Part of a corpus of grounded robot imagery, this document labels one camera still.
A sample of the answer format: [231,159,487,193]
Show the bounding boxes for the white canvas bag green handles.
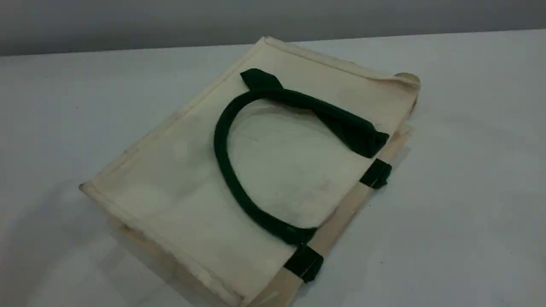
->
[79,36,422,307]

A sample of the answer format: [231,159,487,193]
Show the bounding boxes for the beige potato toy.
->
[393,72,422,90]

